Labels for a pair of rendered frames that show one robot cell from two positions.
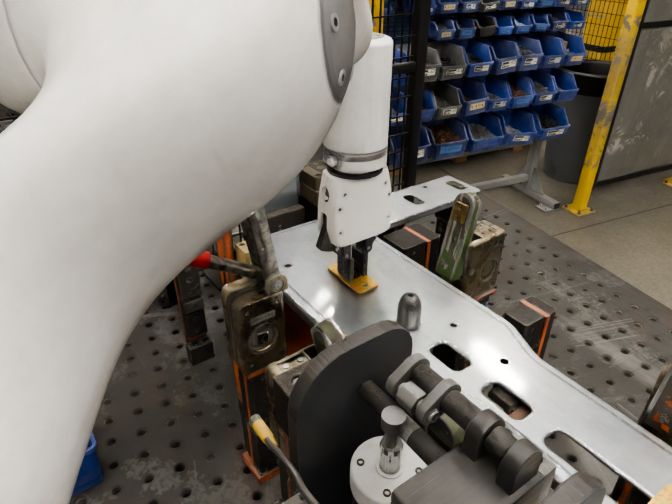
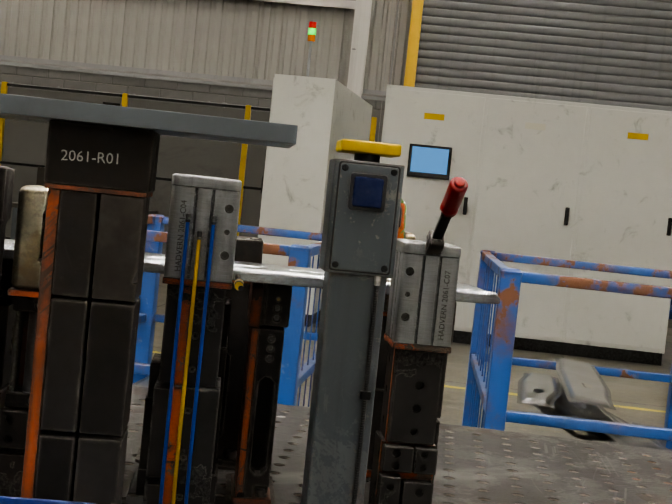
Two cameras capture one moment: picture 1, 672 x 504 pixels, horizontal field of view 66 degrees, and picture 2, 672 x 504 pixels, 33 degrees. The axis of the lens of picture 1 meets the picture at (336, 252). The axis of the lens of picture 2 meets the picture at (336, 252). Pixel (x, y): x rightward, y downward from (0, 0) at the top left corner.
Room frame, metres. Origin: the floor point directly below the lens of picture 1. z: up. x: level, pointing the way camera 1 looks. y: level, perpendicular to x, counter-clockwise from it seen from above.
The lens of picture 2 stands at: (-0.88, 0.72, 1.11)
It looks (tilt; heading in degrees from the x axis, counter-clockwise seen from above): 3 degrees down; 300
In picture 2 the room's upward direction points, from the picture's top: 6 degrees clockwise
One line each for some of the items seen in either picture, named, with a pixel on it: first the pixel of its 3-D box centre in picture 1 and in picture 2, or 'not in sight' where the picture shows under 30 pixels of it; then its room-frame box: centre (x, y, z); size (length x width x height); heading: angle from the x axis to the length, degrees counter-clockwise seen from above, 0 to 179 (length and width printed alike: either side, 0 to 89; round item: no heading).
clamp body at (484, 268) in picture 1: (464, 317); not in sight; (0.72, -0.23, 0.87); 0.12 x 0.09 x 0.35; 125
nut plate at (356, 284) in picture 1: (352, 273); not in sight; (0.65, -0.02, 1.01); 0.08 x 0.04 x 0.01; 35
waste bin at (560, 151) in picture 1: (584, 123); not in sight; (3.44, -1.68, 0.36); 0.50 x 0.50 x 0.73
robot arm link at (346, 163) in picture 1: (353, 154); not in sight; (0.65, -0.02, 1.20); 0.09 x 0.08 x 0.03; 125
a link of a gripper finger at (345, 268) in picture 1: (339, 260); not in sight; (0.63, 0.00, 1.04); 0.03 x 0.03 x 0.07; 35
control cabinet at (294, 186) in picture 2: not in sight; (318, 176); (4.46, -8.22, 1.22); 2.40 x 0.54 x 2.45; 111
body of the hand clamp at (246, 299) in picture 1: (261, 385); not in sight; (0.55, 0.11, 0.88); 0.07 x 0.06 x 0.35; 125
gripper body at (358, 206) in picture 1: (354, 197); not in sight; (0.65, -0.02, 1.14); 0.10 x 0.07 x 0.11; 125
